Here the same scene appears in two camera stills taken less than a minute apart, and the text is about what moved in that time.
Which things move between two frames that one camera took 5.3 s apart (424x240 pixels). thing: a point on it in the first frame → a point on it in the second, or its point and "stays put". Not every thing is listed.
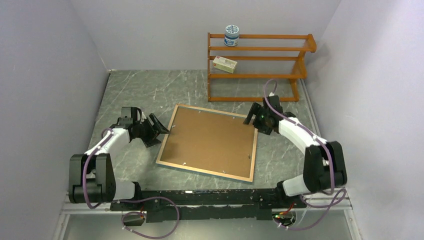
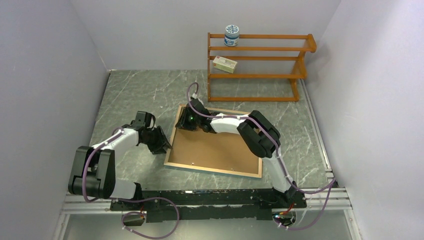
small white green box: (225, 64) stays put
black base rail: (207, 205) stays put
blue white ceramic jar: (231, 35) stays put
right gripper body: (260, 122) → (188, 122)
